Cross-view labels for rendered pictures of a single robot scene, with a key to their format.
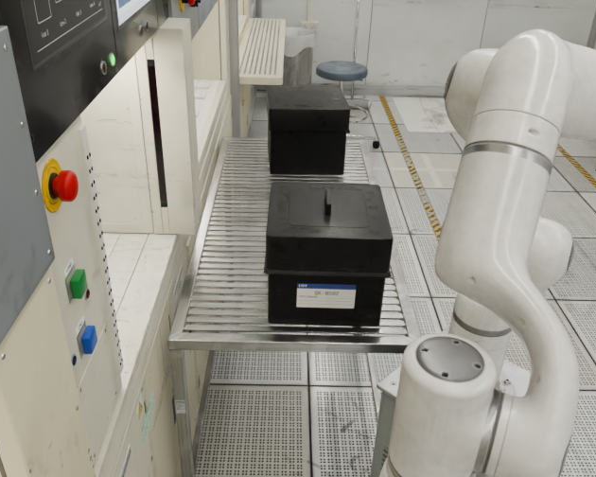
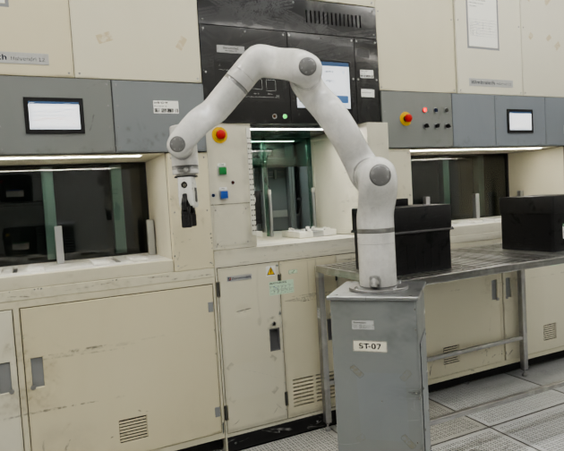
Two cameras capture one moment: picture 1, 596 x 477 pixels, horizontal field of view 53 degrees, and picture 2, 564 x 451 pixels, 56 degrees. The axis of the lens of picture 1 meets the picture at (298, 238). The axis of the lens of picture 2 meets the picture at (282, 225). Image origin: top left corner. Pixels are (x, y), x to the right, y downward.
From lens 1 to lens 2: 1.92 m
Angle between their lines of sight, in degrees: 68
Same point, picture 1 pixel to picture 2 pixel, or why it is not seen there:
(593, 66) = (284, 53)
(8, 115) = (193, 103)
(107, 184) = (346, 206)
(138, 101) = not seen: hidden behind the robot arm
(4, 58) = (197, 89)
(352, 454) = not seen: outside the picture
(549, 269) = (360, 176)
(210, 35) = (558, 182)
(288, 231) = not seen: hidden behind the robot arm
